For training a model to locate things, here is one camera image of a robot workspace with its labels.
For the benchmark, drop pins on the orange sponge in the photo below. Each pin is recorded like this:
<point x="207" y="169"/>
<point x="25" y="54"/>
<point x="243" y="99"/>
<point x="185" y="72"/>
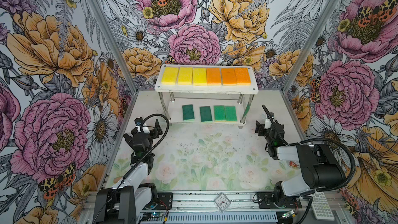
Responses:
<point x="213" y="77"/>
<point x="242" y="76"/>
<point x="228" y="76"/>

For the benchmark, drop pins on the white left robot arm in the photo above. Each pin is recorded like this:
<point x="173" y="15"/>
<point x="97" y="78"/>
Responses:
<point x="122" y="203"/>

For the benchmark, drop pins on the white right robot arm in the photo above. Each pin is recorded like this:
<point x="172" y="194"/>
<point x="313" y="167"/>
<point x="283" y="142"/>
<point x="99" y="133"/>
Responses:
<point x="319" y="169"/>

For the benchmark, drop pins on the light green sponge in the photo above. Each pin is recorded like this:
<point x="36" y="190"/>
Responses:
<point x="230" y="113"/>
<point x="219" y="113"/>

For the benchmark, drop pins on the white calculator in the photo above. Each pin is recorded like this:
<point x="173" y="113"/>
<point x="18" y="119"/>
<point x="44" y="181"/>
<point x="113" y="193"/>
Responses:
<point x="321" y="208"/>

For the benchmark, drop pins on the yellow sponge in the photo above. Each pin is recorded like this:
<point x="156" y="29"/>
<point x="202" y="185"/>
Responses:
<point x="185" y="76"/>
<point x="200" y="76"/>
<point x="170" y="75"/>

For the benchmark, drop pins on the yellow sponge bottom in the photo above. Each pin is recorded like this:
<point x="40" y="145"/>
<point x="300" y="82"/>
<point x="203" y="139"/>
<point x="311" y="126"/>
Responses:
<point x="185" y="76"/>

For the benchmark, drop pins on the orange sponge back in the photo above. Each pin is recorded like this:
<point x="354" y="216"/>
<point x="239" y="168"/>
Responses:
<point x="213" y="77"/>

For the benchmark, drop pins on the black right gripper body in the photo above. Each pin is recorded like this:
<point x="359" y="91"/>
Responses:
<point x="267" y="135"/>

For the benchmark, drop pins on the dark green scouring sponge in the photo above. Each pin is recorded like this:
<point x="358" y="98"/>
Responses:
<point x="205" y="114"/>

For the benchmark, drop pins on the orange sponge front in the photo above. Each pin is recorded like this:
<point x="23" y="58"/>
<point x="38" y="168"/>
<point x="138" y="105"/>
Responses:
<point x="242" y="76"/>

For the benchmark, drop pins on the yellow sponge top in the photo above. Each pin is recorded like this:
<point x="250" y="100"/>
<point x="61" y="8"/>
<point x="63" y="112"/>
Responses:
<point x="200" y="76"/>

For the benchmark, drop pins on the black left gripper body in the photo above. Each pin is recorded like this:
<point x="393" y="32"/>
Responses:
<point x="152" y="135"/>

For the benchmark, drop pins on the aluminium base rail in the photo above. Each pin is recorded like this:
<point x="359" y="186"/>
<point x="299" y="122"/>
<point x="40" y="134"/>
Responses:
<point x="198" y="207"/>

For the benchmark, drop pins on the white two-tier metal shelf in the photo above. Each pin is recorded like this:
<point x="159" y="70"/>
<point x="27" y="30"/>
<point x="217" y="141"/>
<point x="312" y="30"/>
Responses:
<point x="173" y="97"/>

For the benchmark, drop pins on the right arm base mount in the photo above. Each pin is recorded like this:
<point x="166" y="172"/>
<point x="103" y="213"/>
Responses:
<point x="275" y="199"/>

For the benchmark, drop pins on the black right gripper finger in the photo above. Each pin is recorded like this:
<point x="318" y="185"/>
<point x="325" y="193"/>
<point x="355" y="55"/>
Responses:
<point x="260" y="129"/>
<point x="270" y="117"/>

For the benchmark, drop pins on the small white clock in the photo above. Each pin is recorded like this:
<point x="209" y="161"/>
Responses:
<point x="222" y="202"/>

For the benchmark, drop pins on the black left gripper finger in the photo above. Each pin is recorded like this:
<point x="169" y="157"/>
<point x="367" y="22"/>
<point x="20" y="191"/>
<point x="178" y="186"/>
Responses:
<point x="157" y="130"/>
<point x="138" y="122"/>

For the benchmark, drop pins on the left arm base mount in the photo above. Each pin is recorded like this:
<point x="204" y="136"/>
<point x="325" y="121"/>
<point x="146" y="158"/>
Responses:
<point x="164" y="201"/>

